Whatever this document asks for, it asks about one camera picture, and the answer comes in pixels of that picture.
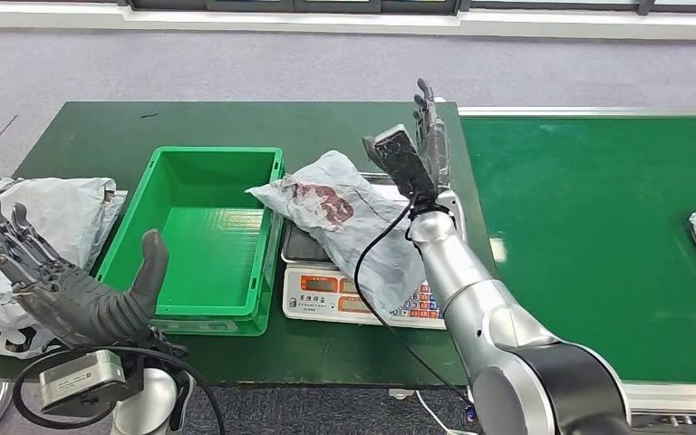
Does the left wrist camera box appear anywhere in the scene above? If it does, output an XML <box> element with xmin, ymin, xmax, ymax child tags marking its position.
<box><xmin>38</xmin><ymin>350</ymin><xmax>128</xmax><ymax>417</ymax></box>

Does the steel scale tray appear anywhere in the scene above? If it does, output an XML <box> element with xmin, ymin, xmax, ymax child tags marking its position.
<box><xmin>280</xmin><ymin>172</ymin><xmax>466</xmax><ymax>266</ymax></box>

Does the grey bag with black print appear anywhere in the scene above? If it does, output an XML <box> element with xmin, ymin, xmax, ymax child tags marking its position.
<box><xmin>0</xmin><ymin>177</ymin><xmax>127</xmax><ymax>360</ymax></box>

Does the green plastic crate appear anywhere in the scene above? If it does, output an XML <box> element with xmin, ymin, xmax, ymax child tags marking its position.
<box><xmin>94</xmin><ymin>147</ymin><xmax>286</xmax><ymax>337</ymax></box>

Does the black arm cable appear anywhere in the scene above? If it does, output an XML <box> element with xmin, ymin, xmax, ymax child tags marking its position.
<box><xmin>353</xmin><ymin>200</ymin><xmax>475</xmax><ymax>410</ymax></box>
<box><xmin>11</xmin><ymin>344</ymin><xmax>227</xmax><ymax>435</ymax></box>

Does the white electronic scale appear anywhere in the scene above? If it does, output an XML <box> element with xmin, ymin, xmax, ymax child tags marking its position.
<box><xmin>280</xmin><ymin>172</ymin><xmax>466</xmax><ymax>331</ymax></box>

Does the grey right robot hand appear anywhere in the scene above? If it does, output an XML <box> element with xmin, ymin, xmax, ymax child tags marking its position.
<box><xmin>412</xmin><ymin>78</ymin><xmax>451</xmax><ymax>199</ymax></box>

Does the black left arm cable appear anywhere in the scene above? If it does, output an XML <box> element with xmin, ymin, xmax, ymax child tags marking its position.
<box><xmin>11</xmin><ymin>344</ymin><xmax>227</xmax><ymax>435</ymax></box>

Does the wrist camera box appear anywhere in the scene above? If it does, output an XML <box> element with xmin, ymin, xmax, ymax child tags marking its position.
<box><xmin>38</xmin><ymin>350</ymin><xmax>128</xmax><ymax>417</ymax></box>
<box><xmin>362</xmin><ymin>124</ymin><xmax>440</xmax><ymax>202</ymax></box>

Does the white floor cable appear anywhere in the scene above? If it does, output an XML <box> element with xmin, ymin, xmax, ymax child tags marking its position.
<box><xmin>413</xmin><ymin>391</ymin><xmax>475</xmax><ymax>435</ymax></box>

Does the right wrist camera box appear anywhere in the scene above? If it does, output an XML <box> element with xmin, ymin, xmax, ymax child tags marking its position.
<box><xmin>362</xmin><ymin>124</ymin><xmax>440</xmax><ymax>202</ymax></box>

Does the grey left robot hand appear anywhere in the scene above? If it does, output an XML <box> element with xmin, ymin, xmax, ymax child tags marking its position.
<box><xmin>0</xmin><ymin>186</ymin><xmax>170</xmax><ymax>350</ymax></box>

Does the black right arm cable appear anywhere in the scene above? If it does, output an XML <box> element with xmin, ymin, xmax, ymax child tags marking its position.
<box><xmin>353</xmin><ymin>200</ymin><xmax>475</xmax><ymax>410</ymax></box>

